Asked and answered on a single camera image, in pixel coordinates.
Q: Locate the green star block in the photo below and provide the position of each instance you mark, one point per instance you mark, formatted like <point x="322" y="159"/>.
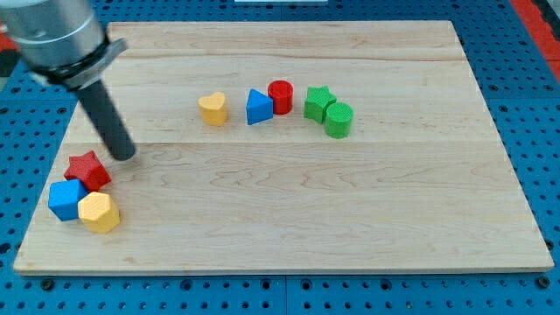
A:
<point x="317" y="100"/>

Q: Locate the blue cube block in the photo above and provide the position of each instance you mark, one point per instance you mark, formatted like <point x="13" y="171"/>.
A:
<point x="63" y="198"/>

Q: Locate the yellow heart block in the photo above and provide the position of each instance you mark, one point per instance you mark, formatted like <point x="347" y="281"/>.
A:
<point x="213" y="109"/>

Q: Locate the wooden board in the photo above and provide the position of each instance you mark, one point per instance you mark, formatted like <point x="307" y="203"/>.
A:
<point x="421" y="185"/>

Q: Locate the green cylinder block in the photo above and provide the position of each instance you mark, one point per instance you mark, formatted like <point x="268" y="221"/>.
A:
<point x="338" y="120"/>

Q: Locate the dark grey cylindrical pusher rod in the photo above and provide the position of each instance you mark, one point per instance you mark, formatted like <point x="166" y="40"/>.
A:
<point x="103" y="114"/>

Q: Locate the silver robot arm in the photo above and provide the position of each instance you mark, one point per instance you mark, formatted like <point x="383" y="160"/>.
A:
<point x="63" y="43"/>

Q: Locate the yellow hexagon block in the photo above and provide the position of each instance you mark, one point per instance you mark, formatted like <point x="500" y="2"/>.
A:
<point x="99" y="213"/>

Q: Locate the red star block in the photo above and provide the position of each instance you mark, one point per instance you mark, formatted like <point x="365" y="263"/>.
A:
<point x="89" y="170"/>

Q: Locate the red cylinder block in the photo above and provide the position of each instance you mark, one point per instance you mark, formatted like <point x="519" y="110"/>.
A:
<point x="281" y="93"/>

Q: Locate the blue triangle block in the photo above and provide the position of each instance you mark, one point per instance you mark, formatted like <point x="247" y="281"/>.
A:
<point x="259" y="107"/>

